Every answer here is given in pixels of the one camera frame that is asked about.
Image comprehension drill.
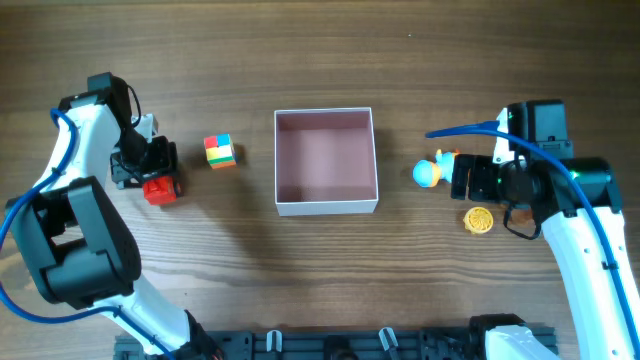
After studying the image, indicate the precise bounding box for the blue left cable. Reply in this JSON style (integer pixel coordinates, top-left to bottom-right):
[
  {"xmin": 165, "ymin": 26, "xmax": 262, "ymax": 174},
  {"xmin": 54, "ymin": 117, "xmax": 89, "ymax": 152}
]
[{"xmin": 0, "ymin": 108, "xmax": 176, "ymax": 360}]

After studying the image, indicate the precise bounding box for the red toy robot car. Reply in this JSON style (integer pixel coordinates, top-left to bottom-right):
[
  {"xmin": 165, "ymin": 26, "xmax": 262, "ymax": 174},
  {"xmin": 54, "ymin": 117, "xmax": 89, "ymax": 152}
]
[{"xmin": 142, "ymin": 176, "xmax": 182, "ymax": 206}]

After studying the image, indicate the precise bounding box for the blue right cable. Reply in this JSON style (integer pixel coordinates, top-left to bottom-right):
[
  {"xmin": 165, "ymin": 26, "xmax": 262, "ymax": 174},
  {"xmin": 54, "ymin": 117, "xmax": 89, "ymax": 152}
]
[{"xmin": 424, "ymin": 121, "xmax": 640, "ymax": 346}]

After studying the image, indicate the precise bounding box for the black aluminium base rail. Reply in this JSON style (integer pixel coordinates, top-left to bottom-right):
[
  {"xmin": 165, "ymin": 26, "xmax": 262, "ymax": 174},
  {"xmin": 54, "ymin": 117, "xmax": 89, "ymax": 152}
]
[{"xmin": 113, "ymin": 327, "xmax": 558, "ymax": 360}]

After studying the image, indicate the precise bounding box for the colourful puzzle cube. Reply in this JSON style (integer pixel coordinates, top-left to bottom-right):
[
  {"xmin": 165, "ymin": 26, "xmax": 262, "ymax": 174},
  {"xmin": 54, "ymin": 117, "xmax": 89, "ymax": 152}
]
[{"xmin": 204, "ymin": 134, "xmax": 238, "ymax": 169}]

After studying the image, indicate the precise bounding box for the yellow round plastic toy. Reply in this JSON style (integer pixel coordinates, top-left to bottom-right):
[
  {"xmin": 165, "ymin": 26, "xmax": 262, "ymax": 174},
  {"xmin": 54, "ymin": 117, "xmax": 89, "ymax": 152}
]
[{"xmin": 463, "ymin": 207, "xmax": 494, "ymax": 235}]

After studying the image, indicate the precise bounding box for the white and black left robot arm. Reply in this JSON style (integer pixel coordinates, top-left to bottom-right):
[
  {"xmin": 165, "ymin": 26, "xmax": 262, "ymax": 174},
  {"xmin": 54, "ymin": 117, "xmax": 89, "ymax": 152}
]
[{"xmin": 1, "ymin": 72, "xmax": 225, "ymax": 359}]

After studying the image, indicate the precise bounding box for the blue and orange toy figure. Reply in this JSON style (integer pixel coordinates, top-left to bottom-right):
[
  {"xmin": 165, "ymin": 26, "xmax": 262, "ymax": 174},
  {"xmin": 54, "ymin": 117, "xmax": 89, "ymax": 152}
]
[{"xmin": 412, "ymin": 149, "xmax": 460, "ymax": 188}]

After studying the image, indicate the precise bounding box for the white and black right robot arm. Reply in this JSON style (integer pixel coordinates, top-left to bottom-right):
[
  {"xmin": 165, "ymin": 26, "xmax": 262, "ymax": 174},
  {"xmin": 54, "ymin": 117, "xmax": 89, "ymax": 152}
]
[{"xmin": 431, "ymin": 100, "xmax": 639, "ymax": 359}]

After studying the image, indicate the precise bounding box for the white box with pink interior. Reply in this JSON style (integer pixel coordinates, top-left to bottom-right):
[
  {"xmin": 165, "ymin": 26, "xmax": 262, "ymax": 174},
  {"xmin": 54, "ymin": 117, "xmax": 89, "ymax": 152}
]
[{"xmin": 274, "ymin": 107, "xmax": 379, "ymax": 217}]

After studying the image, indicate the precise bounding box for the blue cable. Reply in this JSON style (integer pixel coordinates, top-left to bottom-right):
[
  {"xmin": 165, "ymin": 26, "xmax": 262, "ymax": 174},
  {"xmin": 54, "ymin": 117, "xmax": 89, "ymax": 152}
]
[
  {"xmin": 424, "ymin": 121, "xmax": 640, "ymax": 346},
  {"xmin": 0, "ymin": 108, "xmax": 176, "ymax": 360}
]

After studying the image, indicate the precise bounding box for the brown plush toy with carrot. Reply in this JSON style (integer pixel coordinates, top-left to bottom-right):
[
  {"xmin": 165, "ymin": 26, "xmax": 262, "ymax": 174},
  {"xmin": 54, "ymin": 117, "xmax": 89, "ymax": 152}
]
[{"xmin": 503, "ymin": 206, "xmax": 534, "ymax": 226}]

